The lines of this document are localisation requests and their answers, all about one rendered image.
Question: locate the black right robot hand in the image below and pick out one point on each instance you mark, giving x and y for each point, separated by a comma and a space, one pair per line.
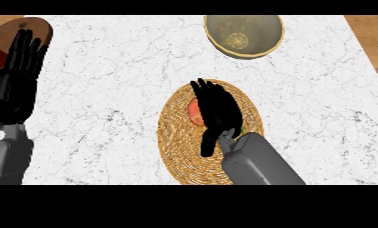
220, 108

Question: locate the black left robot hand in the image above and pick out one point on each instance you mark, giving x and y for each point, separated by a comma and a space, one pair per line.
18, 75

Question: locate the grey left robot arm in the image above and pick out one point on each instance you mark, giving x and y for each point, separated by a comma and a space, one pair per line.
10, 153

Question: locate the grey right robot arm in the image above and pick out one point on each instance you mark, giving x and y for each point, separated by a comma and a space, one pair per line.
258, 162

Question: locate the round woven wicker placemat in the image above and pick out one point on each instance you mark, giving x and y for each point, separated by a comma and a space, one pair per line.
179, 145

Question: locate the grey bowl with tan rim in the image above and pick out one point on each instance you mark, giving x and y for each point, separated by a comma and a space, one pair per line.
243, 35

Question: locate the brown wooden cutting board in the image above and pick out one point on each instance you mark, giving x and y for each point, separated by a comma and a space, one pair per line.
29, 27

